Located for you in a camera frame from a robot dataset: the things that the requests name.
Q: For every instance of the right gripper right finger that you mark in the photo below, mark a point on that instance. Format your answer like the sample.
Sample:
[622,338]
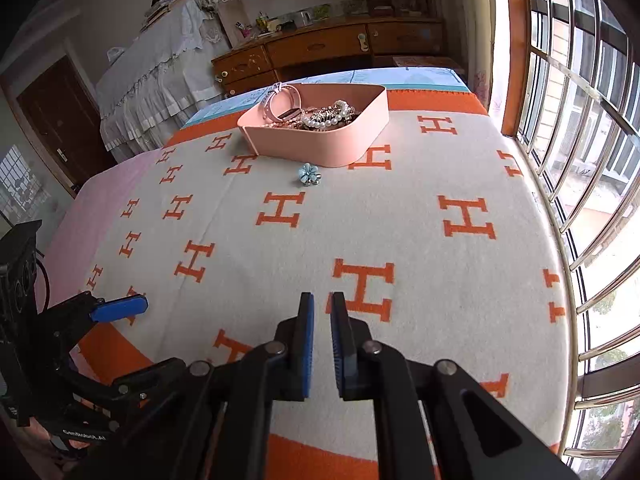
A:
[348,336]

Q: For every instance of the dark wooden door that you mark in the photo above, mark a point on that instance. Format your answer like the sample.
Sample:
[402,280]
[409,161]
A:
[58,115]

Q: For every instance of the orange H pattern blanket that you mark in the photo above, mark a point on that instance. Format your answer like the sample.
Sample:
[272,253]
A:
[433,236]

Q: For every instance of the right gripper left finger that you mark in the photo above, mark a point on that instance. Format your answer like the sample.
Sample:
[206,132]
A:
[294,370]

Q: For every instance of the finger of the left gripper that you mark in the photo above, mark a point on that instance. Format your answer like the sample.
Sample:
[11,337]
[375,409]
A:
[125,307]

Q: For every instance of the blue flower brooch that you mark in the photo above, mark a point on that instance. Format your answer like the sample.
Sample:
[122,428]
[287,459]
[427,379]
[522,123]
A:
[309,174]

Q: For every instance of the wooden desk with drawers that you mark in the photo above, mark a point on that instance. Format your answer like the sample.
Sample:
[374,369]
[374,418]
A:
[331,46]

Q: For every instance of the blue tree pattern bedsheet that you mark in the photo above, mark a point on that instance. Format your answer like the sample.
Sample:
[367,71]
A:
[395,78]

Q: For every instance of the metal window grille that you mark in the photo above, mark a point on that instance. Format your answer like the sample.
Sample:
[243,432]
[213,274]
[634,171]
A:
[579,130]

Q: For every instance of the pink plastic tray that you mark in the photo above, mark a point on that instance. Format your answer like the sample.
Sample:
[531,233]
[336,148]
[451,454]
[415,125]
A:
[338,124]

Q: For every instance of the pink strap smartwatch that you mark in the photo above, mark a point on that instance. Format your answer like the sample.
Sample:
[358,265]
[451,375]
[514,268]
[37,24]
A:
[281,104]

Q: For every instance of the white lace covered furniture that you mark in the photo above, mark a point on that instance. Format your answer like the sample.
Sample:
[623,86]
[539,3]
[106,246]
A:
[163,79]

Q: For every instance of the pink bedsheet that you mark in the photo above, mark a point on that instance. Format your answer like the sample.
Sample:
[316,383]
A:
[70,256]

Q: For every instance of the beige curtain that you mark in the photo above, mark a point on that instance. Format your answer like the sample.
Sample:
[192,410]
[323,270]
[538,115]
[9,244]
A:
[478,39]

